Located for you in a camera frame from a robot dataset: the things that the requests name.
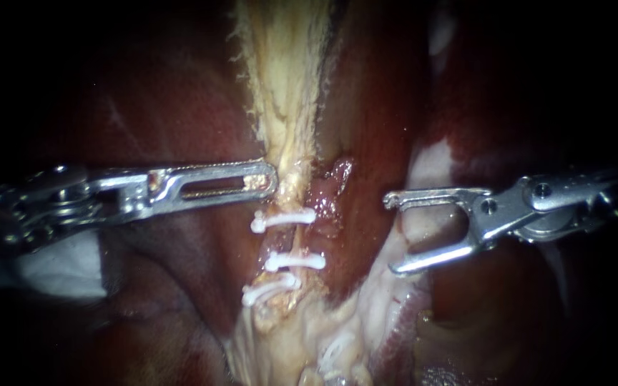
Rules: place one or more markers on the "gallbladder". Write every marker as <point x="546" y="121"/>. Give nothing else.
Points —
<point x="285" y="69"/>

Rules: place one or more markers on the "left arm instrument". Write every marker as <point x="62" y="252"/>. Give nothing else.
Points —
<point x="67" y="201"/>

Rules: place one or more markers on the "white clip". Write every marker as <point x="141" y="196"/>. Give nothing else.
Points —
<point x="336" y="351"/>
<point x="269" y="288"/>
<point x="282" y="219"/>
<point x="295" y="261"/>

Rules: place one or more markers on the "pale fatty tissue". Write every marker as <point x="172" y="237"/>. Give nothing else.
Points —
<point x="429" y="166"/>
<point x="309" y="338"/>

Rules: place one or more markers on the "dark red liver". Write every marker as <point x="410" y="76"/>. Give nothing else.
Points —
<point x="373" y="107"/>

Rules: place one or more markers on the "left arm instrument jaw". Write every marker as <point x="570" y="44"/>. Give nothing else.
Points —
<point x="180" y="179"/>

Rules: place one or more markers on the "right arm instrument jaw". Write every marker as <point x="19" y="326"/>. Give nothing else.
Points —
<point x="432" y="195"/>
<point x="432" y="259"/>

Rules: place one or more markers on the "right arm instrument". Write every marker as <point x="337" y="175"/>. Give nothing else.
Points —
<point x="550" y="201"/>

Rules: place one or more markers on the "white cloth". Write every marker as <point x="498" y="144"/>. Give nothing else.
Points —
<point x="67" y="265"/>

